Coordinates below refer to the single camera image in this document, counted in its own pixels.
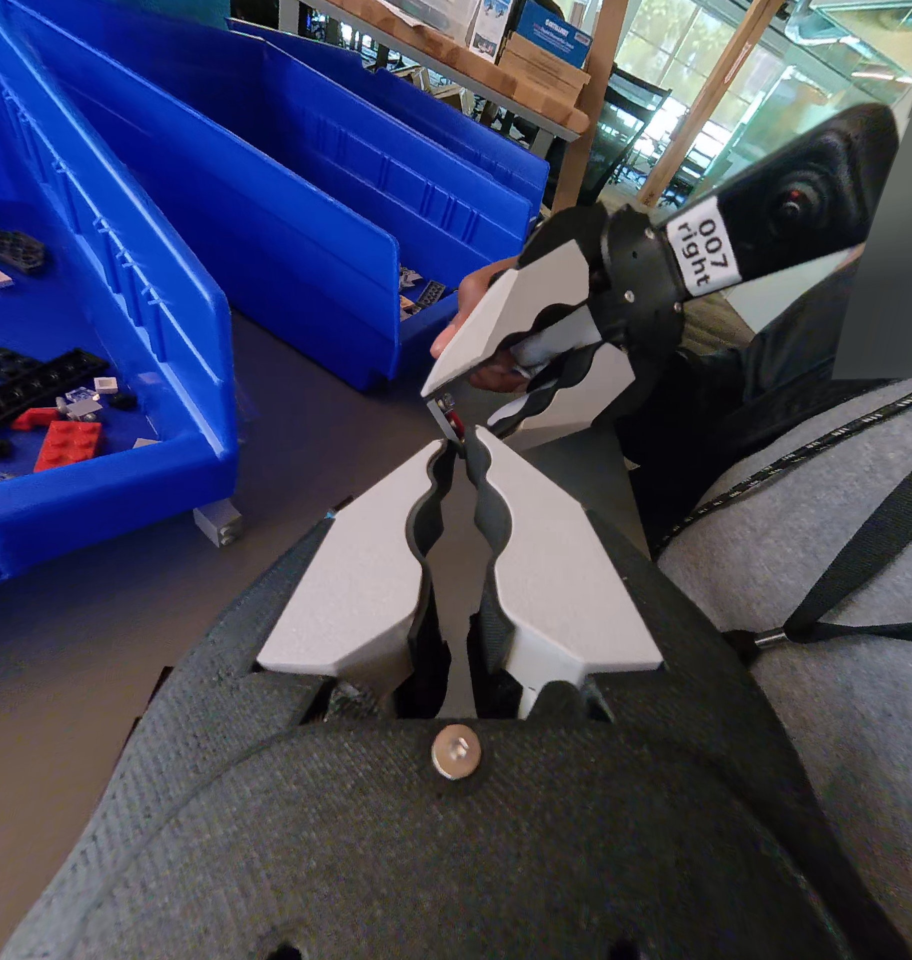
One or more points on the blue cardboard box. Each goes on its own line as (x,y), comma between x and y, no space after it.
(553,22)

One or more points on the grey desk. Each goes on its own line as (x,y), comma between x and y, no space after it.
(88,675)

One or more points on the blue plastic bin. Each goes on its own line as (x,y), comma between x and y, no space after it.
(426,165)
(276,225)
(163,300)

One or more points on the person's right forearm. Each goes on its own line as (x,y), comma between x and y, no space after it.
(726,390)

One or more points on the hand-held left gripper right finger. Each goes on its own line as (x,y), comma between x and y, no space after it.
(576,592)

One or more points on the wooden box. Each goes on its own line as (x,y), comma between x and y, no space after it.
(546,75)

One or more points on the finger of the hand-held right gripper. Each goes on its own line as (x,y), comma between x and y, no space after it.
(583,397)
(516,300)

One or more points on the black mesh office chair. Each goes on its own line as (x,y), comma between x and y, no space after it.
(621,127)

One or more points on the person's grey sweatshirt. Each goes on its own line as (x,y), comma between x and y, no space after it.
(838,712)

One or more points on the red and teal brick assembly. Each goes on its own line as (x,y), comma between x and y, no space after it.
(448,416)

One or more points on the light grey block brick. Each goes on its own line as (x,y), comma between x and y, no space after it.
(219,523)

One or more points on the cardboard sheet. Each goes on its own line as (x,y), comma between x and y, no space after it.
(591,112)

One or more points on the person's right hand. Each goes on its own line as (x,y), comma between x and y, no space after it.
(474,289)

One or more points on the wooden table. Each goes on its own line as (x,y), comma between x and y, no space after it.
(456,71)

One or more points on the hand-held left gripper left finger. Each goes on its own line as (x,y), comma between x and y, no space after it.
(343,600)

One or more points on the small printed card box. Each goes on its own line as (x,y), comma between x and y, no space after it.
(492,26)

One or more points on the pile of loose toy bricks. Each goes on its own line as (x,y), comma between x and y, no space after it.
(422,292)
(50,420)

